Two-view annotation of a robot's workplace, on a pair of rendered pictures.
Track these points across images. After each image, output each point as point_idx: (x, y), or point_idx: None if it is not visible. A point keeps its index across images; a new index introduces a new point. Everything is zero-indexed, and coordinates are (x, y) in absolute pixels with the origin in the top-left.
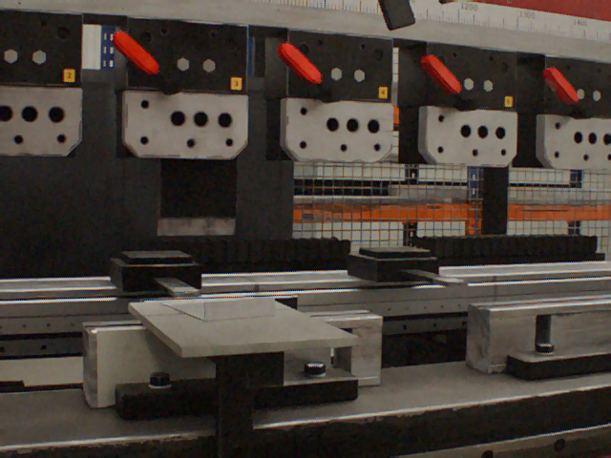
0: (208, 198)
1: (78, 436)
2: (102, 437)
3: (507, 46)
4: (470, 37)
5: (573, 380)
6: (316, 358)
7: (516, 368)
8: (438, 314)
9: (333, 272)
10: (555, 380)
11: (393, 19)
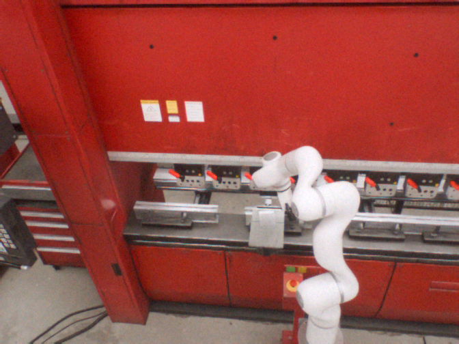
0: (270, 193)
1: (238, 238)
2: (242, 239)
3: (356, 169)
4: (343, 168)
5: (360, 242)
6: (295, 222)
7: (348, 233)
8: None
9: (326, 175)
10: (356, 240)
11: (289, 207)
